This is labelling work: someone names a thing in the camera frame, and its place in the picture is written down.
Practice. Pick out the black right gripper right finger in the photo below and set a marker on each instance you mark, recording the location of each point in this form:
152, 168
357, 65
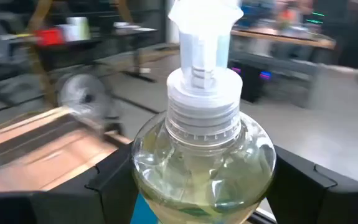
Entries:
322, 199

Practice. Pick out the round grey translucent object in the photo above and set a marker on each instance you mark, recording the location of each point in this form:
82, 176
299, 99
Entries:
83, 96

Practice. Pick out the yellow soap pump bottle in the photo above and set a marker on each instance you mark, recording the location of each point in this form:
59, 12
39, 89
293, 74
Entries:
203, 174

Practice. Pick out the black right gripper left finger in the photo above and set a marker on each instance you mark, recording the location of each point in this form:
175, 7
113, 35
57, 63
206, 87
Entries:
57, 205

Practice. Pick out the black computer tower with lights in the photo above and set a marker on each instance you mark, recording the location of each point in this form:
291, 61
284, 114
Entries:
250, 84

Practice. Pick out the black desk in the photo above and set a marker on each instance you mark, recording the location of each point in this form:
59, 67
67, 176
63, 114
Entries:
88, 53

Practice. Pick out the red box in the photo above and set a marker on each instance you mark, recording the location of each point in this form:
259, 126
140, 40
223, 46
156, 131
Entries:
49, 36

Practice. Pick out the wooden table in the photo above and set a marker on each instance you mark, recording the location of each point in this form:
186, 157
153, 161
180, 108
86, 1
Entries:
284, 39

